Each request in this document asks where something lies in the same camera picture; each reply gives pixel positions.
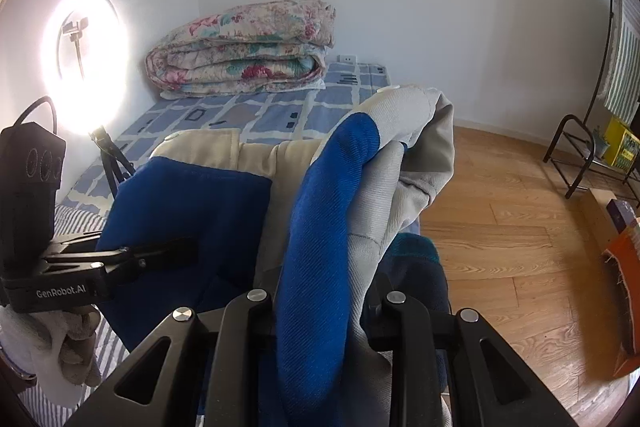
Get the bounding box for pile of dark clothes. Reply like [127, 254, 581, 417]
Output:
[360, 234, 451, 427]

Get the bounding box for person's left hand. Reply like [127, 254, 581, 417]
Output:
[0, 304, 103, 408]

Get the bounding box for beige and blue jacket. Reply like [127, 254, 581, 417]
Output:
[95, 84, 456, 427]

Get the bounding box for phone holder clamp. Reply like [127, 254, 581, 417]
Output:
[61, 18, 92, 80]

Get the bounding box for small potted plant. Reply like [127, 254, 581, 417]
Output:
[592, 124, 612, 158]

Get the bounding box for black tripod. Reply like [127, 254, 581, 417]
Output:
[89, 126, 136, 198]

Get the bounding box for white ring light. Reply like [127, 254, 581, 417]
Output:
[42, 0, 128, 135]

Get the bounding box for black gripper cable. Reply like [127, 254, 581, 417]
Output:
[12, 96, 58, 132]

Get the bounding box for folded floral quilt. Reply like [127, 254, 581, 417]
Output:
[145, 0, 337, 100]

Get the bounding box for hanging striped cloth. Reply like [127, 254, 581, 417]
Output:
[600, 0, 640, 122]

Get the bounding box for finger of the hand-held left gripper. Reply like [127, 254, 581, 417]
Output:
[95, 237, 198, 285]

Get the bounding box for cardboard box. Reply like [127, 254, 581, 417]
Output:
[580, 188, 640, 258]

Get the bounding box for yellow box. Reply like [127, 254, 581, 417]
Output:
[602, 117, 640, 170]

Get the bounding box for blue striped blanket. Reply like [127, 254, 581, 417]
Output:
[0, 202, 131, 427]

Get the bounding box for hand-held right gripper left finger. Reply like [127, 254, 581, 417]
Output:
[65, 289, 276, 427]

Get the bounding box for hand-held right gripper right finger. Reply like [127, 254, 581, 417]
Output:
[367, 274, 578, 427]

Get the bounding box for black metal clothes rack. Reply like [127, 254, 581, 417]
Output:
[542, 0, 640, 208]

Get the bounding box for blue checked bed sheet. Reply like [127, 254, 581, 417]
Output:
[65, 62, 391, 212]

